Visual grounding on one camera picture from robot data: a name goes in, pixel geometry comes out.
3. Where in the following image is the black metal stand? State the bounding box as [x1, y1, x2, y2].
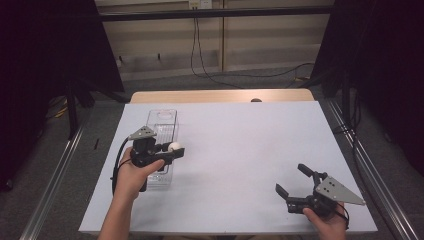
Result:
[64, 75, 82, 141]

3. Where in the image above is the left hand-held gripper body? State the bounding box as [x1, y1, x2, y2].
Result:
[128, 125, 175, 193]

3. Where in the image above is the long black floor cable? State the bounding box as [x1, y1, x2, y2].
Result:
[190, 17, 316, 80]

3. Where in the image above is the person's left hand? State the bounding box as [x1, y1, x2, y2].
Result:
[114, 147, 166, 203]

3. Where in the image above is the white wall socket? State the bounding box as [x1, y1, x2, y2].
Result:
[188, 0, 214, 10]

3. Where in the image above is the black hanging wall cable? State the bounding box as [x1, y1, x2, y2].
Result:
[190, 17, 246, 90]

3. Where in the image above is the aluminium floor rail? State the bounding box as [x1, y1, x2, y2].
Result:
[19, 123, 86, 240]
[325, 99, 420, 240]

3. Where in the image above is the yellow floor cable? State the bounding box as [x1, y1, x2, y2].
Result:
[46, 96, 69, 120]

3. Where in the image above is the white table board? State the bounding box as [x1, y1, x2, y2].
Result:
[78, 101, 379, 235]

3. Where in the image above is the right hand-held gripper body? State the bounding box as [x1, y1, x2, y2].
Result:
[285, 171, 367, 218]

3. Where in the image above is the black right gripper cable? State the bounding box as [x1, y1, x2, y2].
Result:
[334, 202, 351, 231]

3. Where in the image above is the black curtain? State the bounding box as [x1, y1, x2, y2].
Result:
[0, 0, 126, 194]
[309, 0, 424, 178]

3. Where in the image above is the wooden table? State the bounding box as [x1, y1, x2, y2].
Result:
[129, 88, 316, 104]

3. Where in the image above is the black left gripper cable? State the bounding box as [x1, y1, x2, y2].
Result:
[111, 136, 133, 196]

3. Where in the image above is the clear plastic egg container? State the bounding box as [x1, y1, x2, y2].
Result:
[145, 108, 180, 191]

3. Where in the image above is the black cable along rail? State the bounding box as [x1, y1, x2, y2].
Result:
[332, 89, 363, 158]

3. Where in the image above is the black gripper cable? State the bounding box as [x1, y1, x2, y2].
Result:
[334, 202, 351, 231]
[111, 136, 133, 196]

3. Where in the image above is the black horizontal metal bar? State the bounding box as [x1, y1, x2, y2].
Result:
[98, 4, 334, 23]

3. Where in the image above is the person's right hand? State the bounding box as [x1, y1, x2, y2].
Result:
[302, 201, 349, 240]

